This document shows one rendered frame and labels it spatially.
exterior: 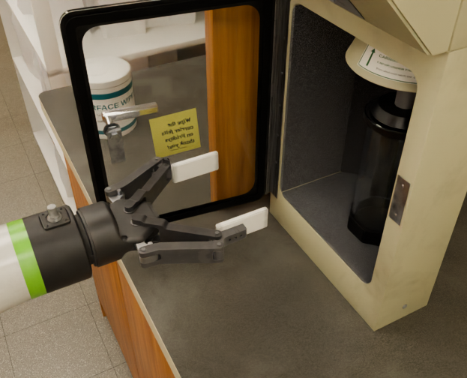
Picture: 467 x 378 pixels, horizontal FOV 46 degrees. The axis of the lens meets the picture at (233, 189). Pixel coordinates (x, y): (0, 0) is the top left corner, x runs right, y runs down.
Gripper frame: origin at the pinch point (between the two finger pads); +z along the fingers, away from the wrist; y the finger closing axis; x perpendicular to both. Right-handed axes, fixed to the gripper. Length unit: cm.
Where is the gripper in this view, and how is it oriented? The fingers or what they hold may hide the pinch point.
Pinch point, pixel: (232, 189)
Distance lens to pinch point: 72.8
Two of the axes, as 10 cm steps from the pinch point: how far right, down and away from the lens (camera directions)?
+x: 0.0, 7.7, 6.3
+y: -4.7, -5.6, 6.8
